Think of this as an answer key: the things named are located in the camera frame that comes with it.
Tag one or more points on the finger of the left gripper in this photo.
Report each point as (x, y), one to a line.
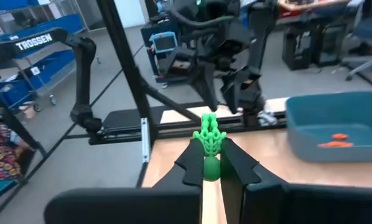
(207, 87)
(234, 93)

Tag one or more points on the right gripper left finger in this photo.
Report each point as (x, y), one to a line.
(142, 205)

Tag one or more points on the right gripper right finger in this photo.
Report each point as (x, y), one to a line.
(282, 205)

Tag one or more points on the green skeleton toy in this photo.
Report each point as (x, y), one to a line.
(209, 140)

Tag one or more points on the orange skeleton toy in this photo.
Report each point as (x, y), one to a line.
(335, 144)
(340, 136)

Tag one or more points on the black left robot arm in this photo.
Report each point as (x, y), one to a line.
(262, 46)

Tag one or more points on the black equipment cart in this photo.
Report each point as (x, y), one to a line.
(173, 70)

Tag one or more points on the blue framed small screen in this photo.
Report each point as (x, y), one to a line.
(163, 42)

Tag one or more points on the silver aluminium bar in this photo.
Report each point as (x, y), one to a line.
(145, 140)

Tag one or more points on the teal plastic bin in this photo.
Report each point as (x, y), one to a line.
(329, 152)

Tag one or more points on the black computer tower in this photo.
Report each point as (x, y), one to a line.
(330, 45)
(296, 49)

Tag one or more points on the wooden top desk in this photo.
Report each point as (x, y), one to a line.
(313, 4)

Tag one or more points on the grey office chair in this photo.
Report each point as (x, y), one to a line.
(366, 34)

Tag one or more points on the person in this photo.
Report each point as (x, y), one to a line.
(2, 155)

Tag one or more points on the blue utility cart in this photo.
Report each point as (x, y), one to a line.
(49, 68)

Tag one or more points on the silver mounting bracket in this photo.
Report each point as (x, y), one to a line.
(267, 117)

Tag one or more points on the black table frame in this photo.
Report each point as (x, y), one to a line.
(123, 46)

